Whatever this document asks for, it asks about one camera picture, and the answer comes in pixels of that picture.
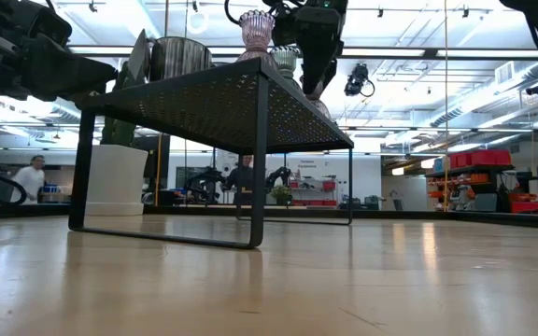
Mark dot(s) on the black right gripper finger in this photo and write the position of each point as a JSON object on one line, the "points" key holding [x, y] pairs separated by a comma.
{"points": [[337, 65], [318, 60]]}

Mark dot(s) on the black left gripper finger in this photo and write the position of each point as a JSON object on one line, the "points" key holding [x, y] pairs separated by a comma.
{"points": [[63, 70]]}

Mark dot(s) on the clear glass candlestick holder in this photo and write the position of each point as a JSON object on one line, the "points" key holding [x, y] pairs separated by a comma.
{"points": [[285, 58]]}

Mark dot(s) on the pink glass candlestick holder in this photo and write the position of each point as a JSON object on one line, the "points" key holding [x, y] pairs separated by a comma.
{"points": [[256, 30]]}

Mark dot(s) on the scented candle tin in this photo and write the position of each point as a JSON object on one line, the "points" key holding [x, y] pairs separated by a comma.
{"points": [[180, 58]]}

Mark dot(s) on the black background robot arm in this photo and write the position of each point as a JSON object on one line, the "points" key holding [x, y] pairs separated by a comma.
{"points": [[206, 182], [278, 177]]}

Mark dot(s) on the green cactus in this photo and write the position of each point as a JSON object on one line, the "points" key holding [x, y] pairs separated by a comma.
{"points": [[117, 133]]}

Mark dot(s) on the person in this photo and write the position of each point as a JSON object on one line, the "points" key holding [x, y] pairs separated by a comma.
{"points": [[245, 179], [30, 179]]}

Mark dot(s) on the red bin shelf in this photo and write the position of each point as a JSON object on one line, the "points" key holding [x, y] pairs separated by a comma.
{"points": [[327, 186]]}

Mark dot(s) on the white hexagonal plant pot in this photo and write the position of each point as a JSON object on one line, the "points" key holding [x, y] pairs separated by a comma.
{"points": [[115, 182]]}

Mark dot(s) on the black perforated metal shelf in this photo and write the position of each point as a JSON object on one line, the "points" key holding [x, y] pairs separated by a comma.
{"points": [[194, 107]]}

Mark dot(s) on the small potted plant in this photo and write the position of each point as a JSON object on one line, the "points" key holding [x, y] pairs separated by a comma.
{"points": [[281, 193]]}

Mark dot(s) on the red storage bin rack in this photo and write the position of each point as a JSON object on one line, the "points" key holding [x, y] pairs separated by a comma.
{"points": [[479, 158]]}

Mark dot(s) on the black overhead camera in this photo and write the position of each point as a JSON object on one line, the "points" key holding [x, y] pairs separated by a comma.
{"points": [[357, 79]]}

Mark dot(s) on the black mounted camera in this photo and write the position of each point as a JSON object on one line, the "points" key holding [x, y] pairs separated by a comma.
{"points": [[536, 88]]}

